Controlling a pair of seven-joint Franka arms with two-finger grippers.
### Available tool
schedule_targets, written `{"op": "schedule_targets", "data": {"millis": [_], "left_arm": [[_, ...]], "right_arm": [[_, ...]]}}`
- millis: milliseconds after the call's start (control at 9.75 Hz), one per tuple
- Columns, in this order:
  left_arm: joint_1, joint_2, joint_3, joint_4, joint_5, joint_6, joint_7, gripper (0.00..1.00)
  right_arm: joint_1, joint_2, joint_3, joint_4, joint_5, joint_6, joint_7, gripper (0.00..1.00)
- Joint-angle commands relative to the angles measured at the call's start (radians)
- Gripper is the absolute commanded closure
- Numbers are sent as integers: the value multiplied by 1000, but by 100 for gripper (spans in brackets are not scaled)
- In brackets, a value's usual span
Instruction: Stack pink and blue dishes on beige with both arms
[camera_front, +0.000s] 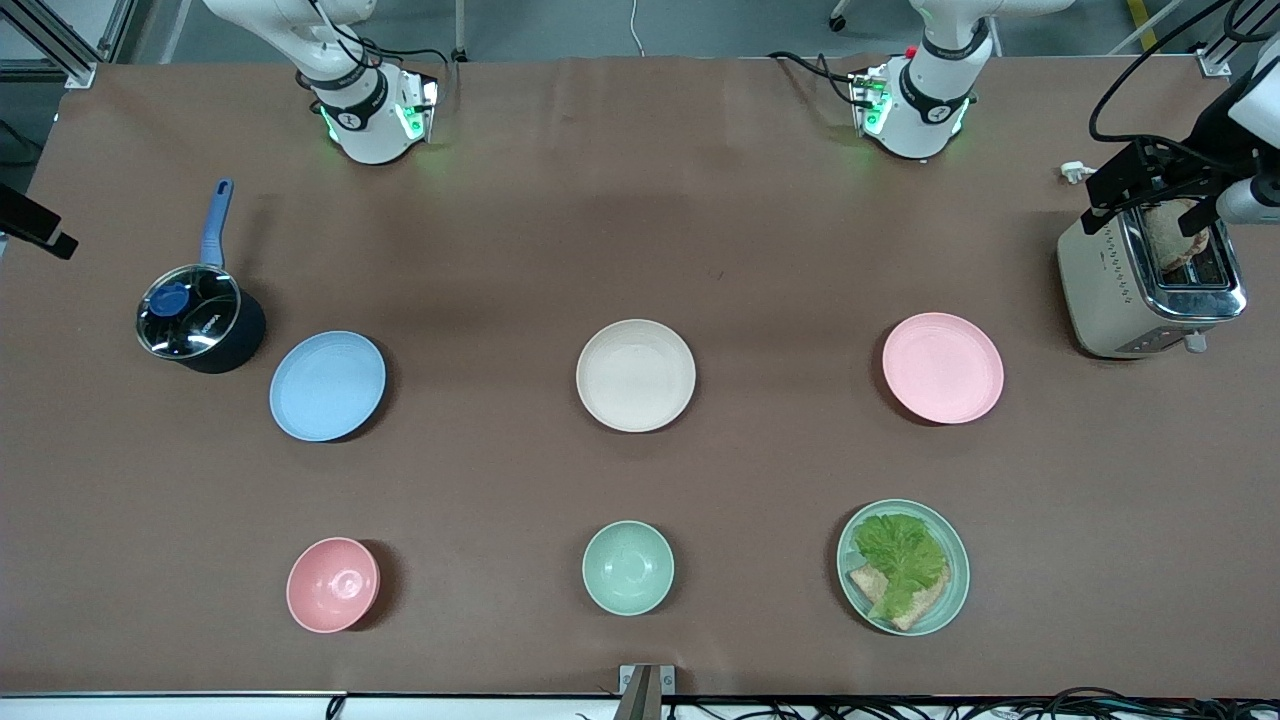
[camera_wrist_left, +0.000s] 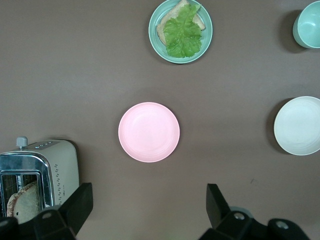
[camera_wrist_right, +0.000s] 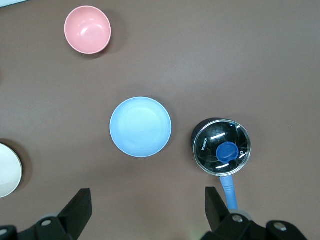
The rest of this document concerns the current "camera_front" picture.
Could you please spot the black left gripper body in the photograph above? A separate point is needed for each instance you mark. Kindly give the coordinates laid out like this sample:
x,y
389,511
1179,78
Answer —
x,y
1211,128

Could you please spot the pink plate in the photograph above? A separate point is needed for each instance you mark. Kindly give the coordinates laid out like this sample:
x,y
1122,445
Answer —
x,y
942,368

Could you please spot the light blue plate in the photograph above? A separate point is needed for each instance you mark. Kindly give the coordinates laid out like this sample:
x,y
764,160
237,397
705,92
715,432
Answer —
x,y
327,386

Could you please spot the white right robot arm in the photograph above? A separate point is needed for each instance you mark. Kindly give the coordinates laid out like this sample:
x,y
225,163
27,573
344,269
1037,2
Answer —
x,y
370,130

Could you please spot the toast slice in toaster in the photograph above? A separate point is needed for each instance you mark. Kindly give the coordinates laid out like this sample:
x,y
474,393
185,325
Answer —
x,y
1168,235

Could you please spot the white power plug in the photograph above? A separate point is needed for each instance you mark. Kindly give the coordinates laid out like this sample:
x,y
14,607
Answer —
x,y
1076,172

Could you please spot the silver beige toaster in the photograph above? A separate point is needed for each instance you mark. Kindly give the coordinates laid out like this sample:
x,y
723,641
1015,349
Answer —
x,y
1105,290

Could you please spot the glass lid with blue knob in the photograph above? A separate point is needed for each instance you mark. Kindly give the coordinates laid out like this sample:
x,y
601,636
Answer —
x,y
188,312

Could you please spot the green lettuce leaf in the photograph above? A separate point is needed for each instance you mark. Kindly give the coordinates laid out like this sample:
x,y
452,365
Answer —
x,y
900,555

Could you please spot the mint green plate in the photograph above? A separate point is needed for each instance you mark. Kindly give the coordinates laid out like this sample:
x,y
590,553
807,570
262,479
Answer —
x,y
955,585

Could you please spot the brown bread slice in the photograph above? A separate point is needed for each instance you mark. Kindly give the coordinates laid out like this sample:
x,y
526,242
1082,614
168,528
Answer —
x,y
925,605

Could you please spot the pink bowl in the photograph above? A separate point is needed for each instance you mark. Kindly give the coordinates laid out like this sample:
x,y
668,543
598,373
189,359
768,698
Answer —
x,y
332,585

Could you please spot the beige plate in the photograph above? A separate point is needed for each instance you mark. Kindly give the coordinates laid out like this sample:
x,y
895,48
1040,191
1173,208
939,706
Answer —
x,y
636,375

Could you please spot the mint green bowl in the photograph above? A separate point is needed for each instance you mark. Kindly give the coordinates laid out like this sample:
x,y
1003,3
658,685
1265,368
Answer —
x,y
628,568

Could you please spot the aluminium frame profile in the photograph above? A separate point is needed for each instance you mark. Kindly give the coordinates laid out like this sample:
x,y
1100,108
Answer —
x,y
60,45
1222,55

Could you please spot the white table edge rail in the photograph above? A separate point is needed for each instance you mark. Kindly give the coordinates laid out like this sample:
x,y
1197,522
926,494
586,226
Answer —
x,y
170,706

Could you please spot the grey metal bracket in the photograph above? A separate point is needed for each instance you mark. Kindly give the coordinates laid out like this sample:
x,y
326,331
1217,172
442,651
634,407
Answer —
x,y
646,690

